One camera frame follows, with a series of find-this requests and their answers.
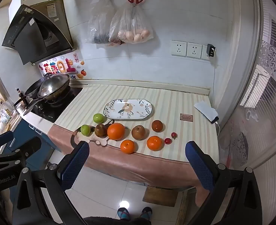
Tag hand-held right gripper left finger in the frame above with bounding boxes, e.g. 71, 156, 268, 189
13, 141, 90, 225

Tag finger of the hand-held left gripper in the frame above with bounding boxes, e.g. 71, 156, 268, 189
0, 136, 42, 163
0, 131, 14, 149

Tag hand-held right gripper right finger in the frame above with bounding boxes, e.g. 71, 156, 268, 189
185, 141, 263, 225

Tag green apple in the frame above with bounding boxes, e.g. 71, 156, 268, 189
93, 113, 106, 124
80, 124, 92, 136

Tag reddish brown apple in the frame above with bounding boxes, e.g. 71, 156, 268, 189
95, 123, 108, 138

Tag small tangerine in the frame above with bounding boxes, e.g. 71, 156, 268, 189
147, 136, 164, 151
120, 140, 135, 155

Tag large orange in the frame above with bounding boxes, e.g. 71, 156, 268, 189
107, 123, 125, 141

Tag dark red-orange fruit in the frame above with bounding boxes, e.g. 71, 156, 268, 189
151, 120, 163, 132

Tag floral oval ceramic plate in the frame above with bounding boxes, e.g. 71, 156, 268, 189
103, 98, 154, 122

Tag blue base cabinet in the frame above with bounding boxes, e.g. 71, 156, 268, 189
10, 117, 61, 169

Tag kitchen rack with items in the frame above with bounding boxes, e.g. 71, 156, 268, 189
0, 97, 20, 143

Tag dark sauce bottle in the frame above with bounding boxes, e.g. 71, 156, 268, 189
16, 88, 27, 106

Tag black glass cooktop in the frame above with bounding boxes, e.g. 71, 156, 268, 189
23, 87, 83, 123

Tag brown floor board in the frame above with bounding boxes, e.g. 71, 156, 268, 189
142, 186, 178, 208

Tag black frying pan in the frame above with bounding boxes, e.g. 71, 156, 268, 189
13, 78, 47, 108

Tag steel wok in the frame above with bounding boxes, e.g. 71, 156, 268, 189
23, 73, 71, 116

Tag blue slipper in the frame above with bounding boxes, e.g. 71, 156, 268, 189
140, 207, 152, 221
117, 207, 131, 221

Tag striped tablecloth with cat print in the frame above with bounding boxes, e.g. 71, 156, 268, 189
47, 83, 220, 207

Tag frosted glass sliding door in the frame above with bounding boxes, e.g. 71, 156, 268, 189
222, 0, 276, 193

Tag black range hood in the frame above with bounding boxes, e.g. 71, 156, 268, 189
2, 0, 74, 65

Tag black charger plug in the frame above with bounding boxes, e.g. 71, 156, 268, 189
206, 43, 216, 58

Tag plastic bag with pink contents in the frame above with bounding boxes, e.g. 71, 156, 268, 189
106, 39, 127, 48

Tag plastic bag with dark contents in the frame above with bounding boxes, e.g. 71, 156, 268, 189
88, 0, 116, 44

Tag plastic bag of eggs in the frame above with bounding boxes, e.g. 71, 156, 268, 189
109, 2, 154, 45

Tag white charging cable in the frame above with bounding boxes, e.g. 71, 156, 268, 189
208, 56, 221, 137

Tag colourful wall stickers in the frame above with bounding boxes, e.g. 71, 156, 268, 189
38, 54, 86, 80

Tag white wall socket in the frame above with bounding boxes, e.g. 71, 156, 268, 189
202, 44, 217, 61
187, 42, 203, 59
171, 40, 187, 57

